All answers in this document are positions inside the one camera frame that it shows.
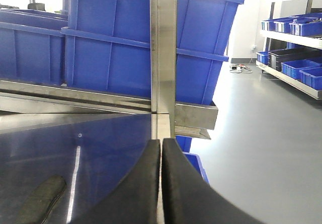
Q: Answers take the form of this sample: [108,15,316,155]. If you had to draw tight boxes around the small blue bin under table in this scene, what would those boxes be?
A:
[176,135,209,183]

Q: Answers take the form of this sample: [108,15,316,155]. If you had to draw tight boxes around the cables on floor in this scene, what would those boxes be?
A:
[229,63,253,74]

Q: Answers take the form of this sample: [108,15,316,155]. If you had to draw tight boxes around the dark grey brake pad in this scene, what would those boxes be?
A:
[15,175,67,223]

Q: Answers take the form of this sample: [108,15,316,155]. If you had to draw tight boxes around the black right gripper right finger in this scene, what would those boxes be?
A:
[162,138,260,223]

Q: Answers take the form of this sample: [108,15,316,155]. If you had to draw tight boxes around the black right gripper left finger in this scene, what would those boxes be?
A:
[71,139,160,223]

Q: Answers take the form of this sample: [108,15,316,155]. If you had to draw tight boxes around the black tray on shelf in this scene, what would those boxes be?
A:
[268,47,321,71]

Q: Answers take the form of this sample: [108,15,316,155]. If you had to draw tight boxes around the white shelving rack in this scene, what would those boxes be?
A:
[256,0,321,100]

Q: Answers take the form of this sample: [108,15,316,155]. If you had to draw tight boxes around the blue plastic bin left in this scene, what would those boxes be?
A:
[1,9,67,85]

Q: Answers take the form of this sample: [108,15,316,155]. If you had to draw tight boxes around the large blue plastic bin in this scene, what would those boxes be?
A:
[61,0,244,105]

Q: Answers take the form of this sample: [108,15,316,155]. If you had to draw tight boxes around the stainless steel rack frame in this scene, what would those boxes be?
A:
[1,0,218,139]

